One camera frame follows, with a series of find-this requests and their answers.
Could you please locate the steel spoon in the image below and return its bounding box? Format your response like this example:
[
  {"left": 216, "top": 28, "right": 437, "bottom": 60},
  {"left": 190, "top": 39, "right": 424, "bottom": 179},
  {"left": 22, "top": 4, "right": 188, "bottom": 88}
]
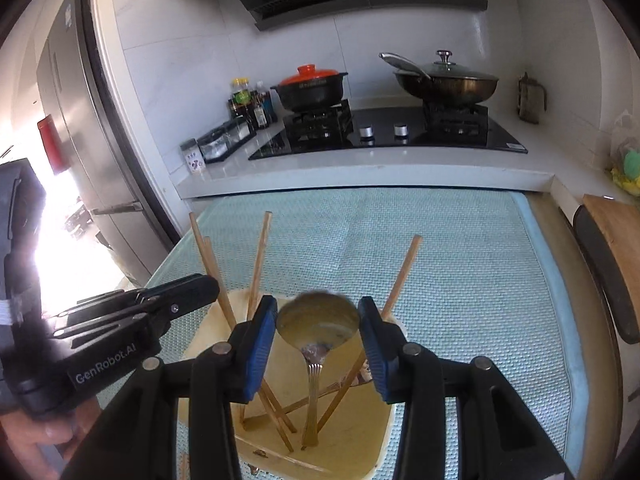
[{"left": 276, "top": 290, "right": 361, "bottom": 450}]

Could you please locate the dark sauce bottle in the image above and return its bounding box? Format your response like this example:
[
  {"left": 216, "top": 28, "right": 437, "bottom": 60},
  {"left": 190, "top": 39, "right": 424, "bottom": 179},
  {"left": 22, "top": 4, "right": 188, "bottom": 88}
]
[{"left": 251, "top": 81, "right": 274, "bottom": 130}]

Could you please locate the black curved pad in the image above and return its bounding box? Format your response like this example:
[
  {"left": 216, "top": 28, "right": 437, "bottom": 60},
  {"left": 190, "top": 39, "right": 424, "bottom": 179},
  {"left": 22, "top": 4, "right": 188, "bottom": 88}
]
[{"left": 572, "top": 207, "right": 640, "bottom": 346}]

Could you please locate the clear condiment box set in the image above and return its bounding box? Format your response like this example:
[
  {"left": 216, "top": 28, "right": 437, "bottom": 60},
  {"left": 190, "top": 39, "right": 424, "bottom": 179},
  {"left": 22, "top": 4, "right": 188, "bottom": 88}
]
[{"left": 196, "top": 118, "right": 257, "bottom": 165}]

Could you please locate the wooden cutting board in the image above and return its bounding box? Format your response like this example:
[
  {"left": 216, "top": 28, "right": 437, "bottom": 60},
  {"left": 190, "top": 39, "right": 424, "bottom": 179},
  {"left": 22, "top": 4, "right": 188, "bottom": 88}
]
[{"left": 582, "top": 193, "right": 640, "bottom": 313}]

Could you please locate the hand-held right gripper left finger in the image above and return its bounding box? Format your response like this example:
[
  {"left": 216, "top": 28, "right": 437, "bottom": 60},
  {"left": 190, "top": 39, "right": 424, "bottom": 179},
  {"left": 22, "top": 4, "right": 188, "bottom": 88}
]
[{"left": 60, "top": 295, "right": 279, "bottom": 480}]

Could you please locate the light blue woven mat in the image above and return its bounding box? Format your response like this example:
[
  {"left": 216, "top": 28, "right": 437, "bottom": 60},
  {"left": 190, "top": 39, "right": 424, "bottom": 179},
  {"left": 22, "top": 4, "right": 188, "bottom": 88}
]
[{"left": 97, "top": 187, "right": 586, "bottom": 480}]

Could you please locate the yellow cap sauce bottle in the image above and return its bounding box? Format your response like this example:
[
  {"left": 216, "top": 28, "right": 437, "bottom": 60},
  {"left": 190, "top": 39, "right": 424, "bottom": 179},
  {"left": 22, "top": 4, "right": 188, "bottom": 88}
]
[{"left": 229, "top": 78, "right": 254, "bottom": 122}]

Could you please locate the cream ribbed utensil holder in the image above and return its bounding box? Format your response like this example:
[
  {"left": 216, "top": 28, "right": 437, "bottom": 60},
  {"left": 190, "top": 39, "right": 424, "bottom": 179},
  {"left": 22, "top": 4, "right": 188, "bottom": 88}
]
[{"left": 181, "top": 287, "right": 409, "bottom": 479}]

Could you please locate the red pot lid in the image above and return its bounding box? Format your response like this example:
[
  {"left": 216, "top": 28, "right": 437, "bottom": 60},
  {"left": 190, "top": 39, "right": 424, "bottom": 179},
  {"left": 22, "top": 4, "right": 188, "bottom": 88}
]
[{"left": 278, "top": 64, "right": 339, "bottom": 87}]

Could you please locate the dark wok with handle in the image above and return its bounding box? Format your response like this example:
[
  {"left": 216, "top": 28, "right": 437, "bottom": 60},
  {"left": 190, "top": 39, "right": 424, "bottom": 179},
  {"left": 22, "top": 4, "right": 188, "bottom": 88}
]
[{"left": 378, "top": 51, "right": 501, "bottom": 105}]

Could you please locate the black glass gas stove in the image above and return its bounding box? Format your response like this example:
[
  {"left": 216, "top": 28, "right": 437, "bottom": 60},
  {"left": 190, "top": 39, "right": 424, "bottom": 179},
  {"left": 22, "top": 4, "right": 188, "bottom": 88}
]
[{"left": 248, "top": 99, "right": 529, "bottom": 161}]

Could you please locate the green yellow plastic bag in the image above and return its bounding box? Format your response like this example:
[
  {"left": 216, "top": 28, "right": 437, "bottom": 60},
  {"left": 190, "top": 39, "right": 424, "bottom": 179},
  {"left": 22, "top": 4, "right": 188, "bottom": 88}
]
[{"left": 606, "top": 110, "right": 640, "bottom": 194}]

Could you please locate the glass wok lid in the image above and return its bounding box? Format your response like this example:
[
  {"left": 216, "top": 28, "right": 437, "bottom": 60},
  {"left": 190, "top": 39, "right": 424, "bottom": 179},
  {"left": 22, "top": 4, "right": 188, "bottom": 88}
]
[{"left": 400, "top": 50, "right": 500, "bottom": 84}]

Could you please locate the bunch of wooden chopsticks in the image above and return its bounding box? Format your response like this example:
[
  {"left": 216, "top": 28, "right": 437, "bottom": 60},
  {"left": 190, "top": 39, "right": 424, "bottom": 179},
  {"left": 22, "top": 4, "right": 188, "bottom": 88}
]
[{"left": 188, "top": 211, "right": 424, "bottom": 454}]

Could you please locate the grey steel refrigerator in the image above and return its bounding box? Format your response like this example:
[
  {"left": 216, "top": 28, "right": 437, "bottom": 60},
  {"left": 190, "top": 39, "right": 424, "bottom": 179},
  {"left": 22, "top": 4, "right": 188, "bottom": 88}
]
[{"left": 34, "top": 0, "right": 172, "bottom": 287}]

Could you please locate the dark water bottle with handle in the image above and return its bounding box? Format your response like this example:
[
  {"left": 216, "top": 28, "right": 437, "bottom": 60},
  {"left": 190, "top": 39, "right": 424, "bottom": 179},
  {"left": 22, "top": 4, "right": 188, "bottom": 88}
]
[{"left": 517, "top": 72, "right": 546, "bottom": 125}]

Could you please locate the person's left hand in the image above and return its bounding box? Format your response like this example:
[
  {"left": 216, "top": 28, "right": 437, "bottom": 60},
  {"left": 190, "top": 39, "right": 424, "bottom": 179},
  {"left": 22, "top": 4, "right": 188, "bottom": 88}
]
[{"left": 0, "top": 394, "right": 103, "bottom": 480}]

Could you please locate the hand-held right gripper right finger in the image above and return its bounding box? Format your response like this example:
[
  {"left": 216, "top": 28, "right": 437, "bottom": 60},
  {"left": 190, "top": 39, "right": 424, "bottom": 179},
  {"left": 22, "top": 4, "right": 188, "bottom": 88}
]
[{"left": 357, "top": 296, "right": 576, "bottom": 480}]

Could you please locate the black clay pot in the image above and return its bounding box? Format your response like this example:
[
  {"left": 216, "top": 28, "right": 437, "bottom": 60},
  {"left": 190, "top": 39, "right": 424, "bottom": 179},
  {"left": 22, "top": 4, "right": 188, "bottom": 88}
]
[{"left": 270, "top": 72, "right": 351, "bottom": 113}]

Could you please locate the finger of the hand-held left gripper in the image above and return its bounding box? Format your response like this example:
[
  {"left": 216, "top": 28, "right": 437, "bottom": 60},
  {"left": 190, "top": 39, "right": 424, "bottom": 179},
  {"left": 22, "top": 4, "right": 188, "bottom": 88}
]
[
  {"left": 75, "top": 273, "right": 221, "bottom": 314},
  {"left": 50, "top": 299, "right": 217, "bottom": 341}
]

